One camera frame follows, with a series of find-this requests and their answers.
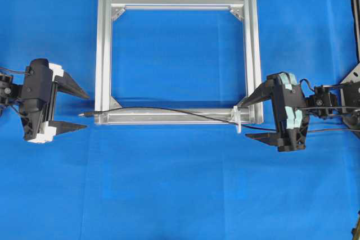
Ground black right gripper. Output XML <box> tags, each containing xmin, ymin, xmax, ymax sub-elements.
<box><xmin>241</xmin><ymin>72</ymin><xmax>307</xmax><ymax>152</ymax></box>

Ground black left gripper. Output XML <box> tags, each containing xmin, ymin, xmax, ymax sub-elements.
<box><xmin>20</xmin><ymin>58</ymin><xmax>89</xmax><ymax>143</ymax></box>

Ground black USB cable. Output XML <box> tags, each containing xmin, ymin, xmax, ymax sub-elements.
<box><xmin>77</xmin><ymin>106</ymin><xmax>360</xmax><ymax>133</ymax></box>

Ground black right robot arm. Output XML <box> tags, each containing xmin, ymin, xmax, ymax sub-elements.
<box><xmin>241</xmin><ymin>72</ymin><xmax>359</xmax><ymax>152</ymax></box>

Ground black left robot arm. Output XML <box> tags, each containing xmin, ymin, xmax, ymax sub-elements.
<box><xmin>1</xmin><ymin>58</ymin><xmax>89</xmax><ymax>143</ymax></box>

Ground black metal stand right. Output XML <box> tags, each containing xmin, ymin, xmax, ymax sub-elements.
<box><xmin>339</xmin><ymin>0</ymin><xmax>360</xmax><ymax>133</ymax></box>

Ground square aluminium extrusion frame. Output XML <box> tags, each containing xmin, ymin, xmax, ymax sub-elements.
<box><xmin>94</xmin><ymin>0</ymin><xmax>264</xmax><ymax>125</ymax></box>

